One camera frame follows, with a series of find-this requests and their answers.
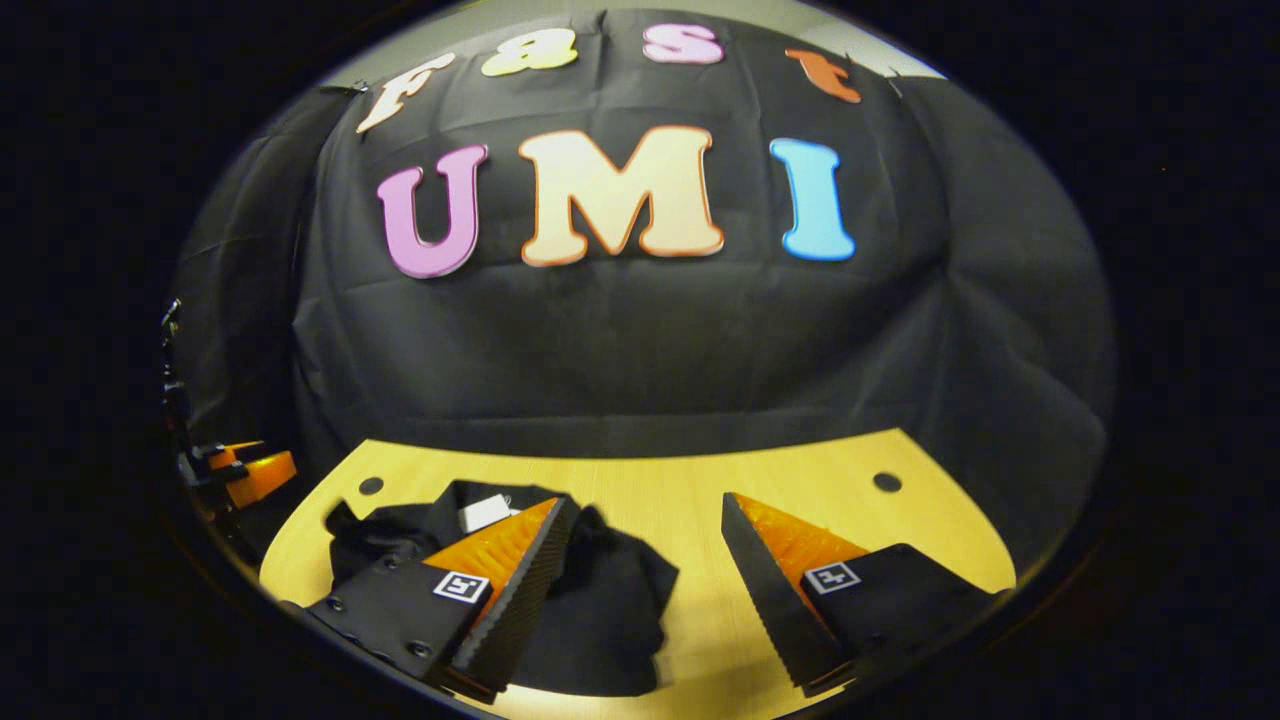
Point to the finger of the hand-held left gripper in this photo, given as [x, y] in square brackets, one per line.
[262, 475]

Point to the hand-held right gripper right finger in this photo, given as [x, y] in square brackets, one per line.
[765, 600]

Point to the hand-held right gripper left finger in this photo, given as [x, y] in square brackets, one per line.
[525, 590]

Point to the black button shirt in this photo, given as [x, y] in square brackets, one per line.
[610, 600]

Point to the black backdrop cloth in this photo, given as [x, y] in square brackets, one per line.
[620, 350]

